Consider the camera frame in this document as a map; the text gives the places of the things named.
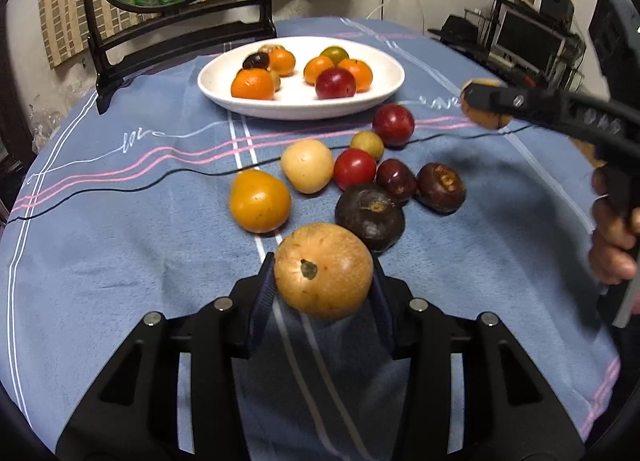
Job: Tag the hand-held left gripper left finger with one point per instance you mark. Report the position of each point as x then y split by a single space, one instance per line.
262 303

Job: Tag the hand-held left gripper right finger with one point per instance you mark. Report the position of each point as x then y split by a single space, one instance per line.
382 313

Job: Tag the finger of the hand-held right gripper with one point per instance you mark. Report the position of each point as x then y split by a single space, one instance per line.
540 106

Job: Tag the white oval plate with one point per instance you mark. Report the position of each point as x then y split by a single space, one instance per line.
295 106

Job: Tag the green-orange mandarin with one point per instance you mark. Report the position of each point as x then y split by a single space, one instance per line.
334 54

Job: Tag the small tan passion fruit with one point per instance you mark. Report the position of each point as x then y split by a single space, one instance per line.
275 80

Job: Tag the dark purple passion fruit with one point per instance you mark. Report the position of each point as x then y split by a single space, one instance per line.
256 60
370 217

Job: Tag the person's right hand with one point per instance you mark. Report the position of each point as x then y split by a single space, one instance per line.
612 246

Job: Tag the black computer monitor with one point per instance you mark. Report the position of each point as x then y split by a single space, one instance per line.
532 43

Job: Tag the black speaker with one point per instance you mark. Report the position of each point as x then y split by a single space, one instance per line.
556 1

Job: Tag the yellow-orange persimmon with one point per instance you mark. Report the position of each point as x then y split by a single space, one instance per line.
260 201

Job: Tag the black hat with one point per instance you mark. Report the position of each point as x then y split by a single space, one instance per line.
457 31

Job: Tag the dark brown passion fruit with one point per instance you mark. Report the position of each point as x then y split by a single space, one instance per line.
440 187

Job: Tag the dark red plum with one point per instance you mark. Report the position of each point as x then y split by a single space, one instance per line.
396 180

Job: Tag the pale tan passion fruit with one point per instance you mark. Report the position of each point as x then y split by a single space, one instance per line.
307 166

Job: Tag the red tomato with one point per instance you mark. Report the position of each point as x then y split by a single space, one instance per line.
354 169

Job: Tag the blue striped tablecloth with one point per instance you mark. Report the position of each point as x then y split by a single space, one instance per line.
125 251

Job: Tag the small yellow-green plum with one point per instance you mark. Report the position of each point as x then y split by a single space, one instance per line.
366 145

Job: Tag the clear plastic wrap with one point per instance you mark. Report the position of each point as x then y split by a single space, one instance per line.
47 126

